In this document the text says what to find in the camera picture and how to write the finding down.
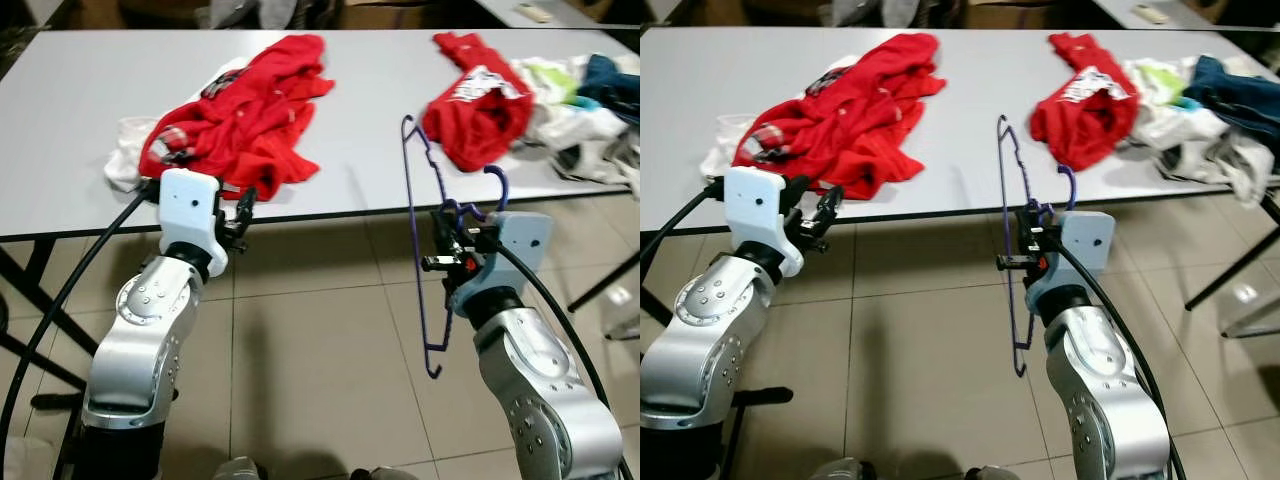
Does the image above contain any red shirt with plaid patch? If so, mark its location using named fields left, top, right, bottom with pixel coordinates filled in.
left=138, top=35, right=336, bottom=201
left=732, top=33, right=947, bottom=199

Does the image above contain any white garment with blue print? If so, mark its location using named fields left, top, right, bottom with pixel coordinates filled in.
left=698, top=60, right=861, bottom=181
left=103, top=58, right=251, bottom=193

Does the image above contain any red t-shirt with white print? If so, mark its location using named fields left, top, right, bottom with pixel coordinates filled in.
left=422, top=32, right=537, bottom=173
left=1030, top=32, right=1143, bottom=171

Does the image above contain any white garment with green print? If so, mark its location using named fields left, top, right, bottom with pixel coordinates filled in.
left=1125, top=55, right=1280, bottom=206
left=510, top=55, right=641, bottom=193

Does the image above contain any dark blue garment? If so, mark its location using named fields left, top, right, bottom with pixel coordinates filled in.
left=1182, top=55, right=1280, bottom=151
left=575, top=53, right=641, bottom=126

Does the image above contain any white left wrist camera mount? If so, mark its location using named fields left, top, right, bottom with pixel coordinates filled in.
left=158, top=168, right=230, bottom=278
left=722, top=167, right=804, bottom=279

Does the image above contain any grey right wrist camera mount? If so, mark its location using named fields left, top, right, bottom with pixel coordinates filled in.
left=1025, top=212, right=1116, bottom=316
left=448, top=212, right=555, bottom=317

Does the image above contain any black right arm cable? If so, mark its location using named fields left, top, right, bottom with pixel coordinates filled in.
left=485, top=235, right=639, bottom=480
left=1045, top=235, right=1189, bottom=480

